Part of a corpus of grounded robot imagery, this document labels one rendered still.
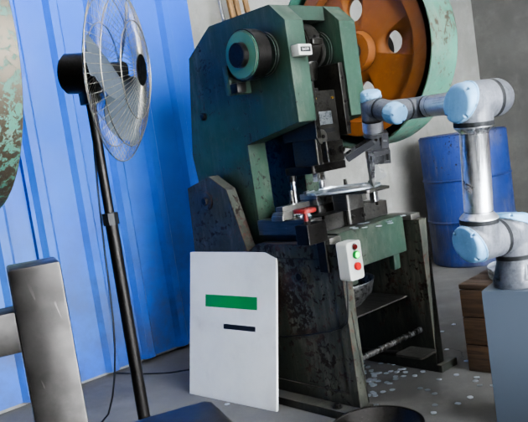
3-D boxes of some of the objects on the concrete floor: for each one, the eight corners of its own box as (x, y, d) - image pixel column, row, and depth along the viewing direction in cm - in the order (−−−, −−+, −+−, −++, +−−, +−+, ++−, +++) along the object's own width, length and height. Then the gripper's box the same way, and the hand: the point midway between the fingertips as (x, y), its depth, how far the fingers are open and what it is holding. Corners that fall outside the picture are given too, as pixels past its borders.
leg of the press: (375, 412, 250) (341, 162, 241) (354, 424, 242) (318, 166, 233) (216, 374, 318) (185, 178, 309) (196, 383, 310) (163, 182, 302)
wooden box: (605, 348, 277) (596, 263, 274) (574, 382, 249) (564, 287, 246) (506, 341, 304) (497, 262, 300) (468, 370, 275) (458, 284, 272)
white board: (276, 412, 263) (275, 251, 266) (189, 393, 297) (190, 251, 300) (278, 411, 264) (277, 251, 267) (192, 393, 298) (192, 251, 301)
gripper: (390, 134, 248) (393, 188, 256) (384, 126, 256) (388, 179, 265) (365, 137, 248) (370, 192, 257) (361, 130, 256) (365, 182, 265)
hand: (371, 183), depth 260 cm, fingers closed
